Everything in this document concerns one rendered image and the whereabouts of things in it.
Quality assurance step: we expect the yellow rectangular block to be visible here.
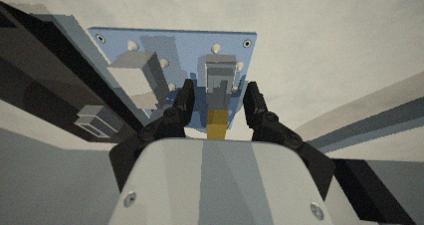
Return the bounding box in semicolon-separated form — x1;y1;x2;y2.
206;110;228;139

